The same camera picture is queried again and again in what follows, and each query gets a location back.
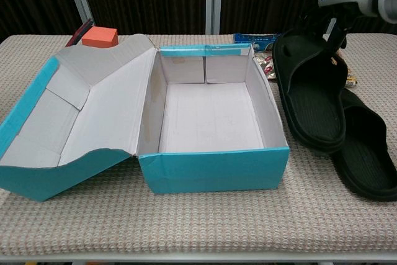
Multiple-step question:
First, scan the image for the black slipper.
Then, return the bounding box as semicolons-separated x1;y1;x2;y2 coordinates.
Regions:
334;88;397;202
272;27;348;151

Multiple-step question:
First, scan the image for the blue cookie package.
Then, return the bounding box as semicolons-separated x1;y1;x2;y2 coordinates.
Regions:
233;32;282;52

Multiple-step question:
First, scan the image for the teal cardboard shoe box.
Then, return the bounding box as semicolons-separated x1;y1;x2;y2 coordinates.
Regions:
0;34;291;202

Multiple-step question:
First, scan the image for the orange block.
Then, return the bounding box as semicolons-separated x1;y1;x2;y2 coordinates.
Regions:
82;27;119;50

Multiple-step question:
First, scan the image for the yellow snack packet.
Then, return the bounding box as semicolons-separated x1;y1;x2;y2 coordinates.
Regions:
331;48;358;88

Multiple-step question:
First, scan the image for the silver red snack packet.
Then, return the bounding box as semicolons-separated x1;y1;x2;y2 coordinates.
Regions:
254;53;277;81

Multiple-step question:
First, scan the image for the flat red case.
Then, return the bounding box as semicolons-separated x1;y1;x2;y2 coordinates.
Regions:
64;18;94;49

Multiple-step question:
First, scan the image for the beige textured table cloth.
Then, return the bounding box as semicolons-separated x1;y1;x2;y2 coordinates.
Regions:
0;34;397;256

